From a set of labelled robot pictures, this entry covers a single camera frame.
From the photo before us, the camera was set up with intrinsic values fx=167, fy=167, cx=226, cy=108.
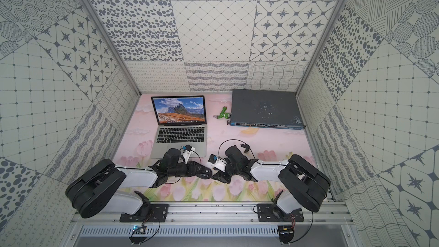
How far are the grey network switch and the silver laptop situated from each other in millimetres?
191

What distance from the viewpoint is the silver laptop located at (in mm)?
951

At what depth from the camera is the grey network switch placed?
3.39 feet
